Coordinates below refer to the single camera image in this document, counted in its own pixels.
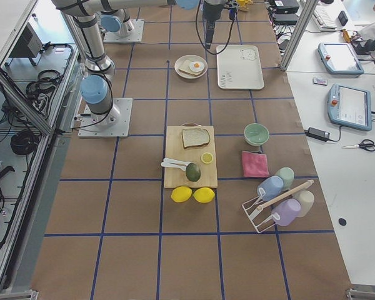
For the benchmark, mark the left whole yellow lemon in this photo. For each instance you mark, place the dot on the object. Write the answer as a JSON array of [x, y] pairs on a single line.
[[181, 194]]

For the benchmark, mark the teach pendant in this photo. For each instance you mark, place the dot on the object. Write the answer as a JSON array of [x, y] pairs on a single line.
[[349, 106], [340, 58]]

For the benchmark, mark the pink cloth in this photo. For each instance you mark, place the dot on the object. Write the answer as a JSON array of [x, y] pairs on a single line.
[[255, 165]]

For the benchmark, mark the wooden cutting board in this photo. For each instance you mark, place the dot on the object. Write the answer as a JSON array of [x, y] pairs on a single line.
[[174, 177]]

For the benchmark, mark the white round plate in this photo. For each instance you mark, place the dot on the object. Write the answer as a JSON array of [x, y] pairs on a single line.
[[192, 58]]

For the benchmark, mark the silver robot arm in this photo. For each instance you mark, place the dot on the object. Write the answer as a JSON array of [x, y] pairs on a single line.
[[118, 22], [96, 88]]

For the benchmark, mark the cream bear tray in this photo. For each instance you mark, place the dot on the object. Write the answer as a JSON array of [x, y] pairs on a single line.
[[239, 67]]

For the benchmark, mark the white bread slice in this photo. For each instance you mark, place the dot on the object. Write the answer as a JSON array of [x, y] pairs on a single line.
[[195, 137]]

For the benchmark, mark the green bowl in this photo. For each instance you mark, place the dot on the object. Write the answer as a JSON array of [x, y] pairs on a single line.
[[256, 134]]

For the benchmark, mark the black power adapter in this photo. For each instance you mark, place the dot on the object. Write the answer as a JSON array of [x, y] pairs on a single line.
[[317, 134]]

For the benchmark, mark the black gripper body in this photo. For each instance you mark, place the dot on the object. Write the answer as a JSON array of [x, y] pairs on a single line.
[[211, 12]]

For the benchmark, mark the green avocado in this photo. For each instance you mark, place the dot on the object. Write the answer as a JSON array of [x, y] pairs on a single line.
[[193, 172]]

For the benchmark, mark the black scissors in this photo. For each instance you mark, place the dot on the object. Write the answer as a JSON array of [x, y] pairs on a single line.
[[366, 144]]

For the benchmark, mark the purple cup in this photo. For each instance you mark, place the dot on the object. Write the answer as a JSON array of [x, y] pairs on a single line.
[[286, 212]]

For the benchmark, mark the white keyboard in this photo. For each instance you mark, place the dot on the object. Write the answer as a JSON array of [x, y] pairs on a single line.
[[322, 19]]

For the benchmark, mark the lower teach pendant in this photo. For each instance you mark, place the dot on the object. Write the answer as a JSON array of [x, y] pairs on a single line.
[[349, 106]]

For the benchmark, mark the fried egg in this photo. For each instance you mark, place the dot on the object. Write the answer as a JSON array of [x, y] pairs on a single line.
[[196, 66]]

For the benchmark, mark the aluminium frame post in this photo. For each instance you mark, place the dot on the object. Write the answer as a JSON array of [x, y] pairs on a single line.
[[304, 18]]

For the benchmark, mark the blue cup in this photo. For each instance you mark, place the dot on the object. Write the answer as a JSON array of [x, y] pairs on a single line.
[[270, 188]]

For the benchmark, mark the right whole yellow lemon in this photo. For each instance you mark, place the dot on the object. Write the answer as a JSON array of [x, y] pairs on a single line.
[[204, 195]]

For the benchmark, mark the lemon slice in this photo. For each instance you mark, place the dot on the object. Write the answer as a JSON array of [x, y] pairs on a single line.
[[207, 158]]

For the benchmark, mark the upper teach pendant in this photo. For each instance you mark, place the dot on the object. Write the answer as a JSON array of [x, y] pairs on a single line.
[[340, 58]]

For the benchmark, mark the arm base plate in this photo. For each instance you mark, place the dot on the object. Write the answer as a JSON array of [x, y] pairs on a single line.
[[115, 124], [135, 37]]

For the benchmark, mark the whole yellow lemon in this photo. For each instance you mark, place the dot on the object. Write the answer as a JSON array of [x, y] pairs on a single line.
[[181, 194], [204, 195]]

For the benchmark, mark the white wire cup rack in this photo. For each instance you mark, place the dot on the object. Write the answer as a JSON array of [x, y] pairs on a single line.
[[259, 212]]

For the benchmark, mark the bread slice under egg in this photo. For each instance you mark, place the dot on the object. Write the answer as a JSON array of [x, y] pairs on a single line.
[[184, 68]]

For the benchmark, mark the white plastic knife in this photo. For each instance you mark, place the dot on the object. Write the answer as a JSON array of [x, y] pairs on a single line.
[[171, 165]]

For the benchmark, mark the green cup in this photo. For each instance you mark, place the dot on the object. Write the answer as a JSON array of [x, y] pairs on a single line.
[[287, 176]]

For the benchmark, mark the beige cup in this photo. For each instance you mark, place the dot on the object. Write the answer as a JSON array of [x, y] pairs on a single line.
[[306, 200]]

